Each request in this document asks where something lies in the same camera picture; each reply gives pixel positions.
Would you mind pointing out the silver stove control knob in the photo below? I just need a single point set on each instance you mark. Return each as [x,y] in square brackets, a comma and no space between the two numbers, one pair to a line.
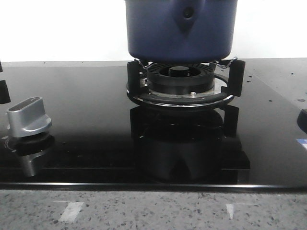
[28,118]

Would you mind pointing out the black left burner grate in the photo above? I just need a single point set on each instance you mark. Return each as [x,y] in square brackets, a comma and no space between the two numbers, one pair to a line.
[4,93]

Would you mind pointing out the blue cooking pot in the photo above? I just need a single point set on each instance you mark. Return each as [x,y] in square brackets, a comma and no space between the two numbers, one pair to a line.
[180,31]

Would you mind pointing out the black pot support grate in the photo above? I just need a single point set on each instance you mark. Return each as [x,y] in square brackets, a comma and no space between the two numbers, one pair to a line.
[228,80]

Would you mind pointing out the black glass gas cooktop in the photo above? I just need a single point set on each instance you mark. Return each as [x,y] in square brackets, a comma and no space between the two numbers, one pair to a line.
[100,140]

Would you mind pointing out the blue white label sticker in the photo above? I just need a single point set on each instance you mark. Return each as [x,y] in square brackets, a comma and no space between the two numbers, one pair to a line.
[303,142]

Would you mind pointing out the black gas burner head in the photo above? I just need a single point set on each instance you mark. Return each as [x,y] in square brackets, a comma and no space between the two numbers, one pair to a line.
[180,78]

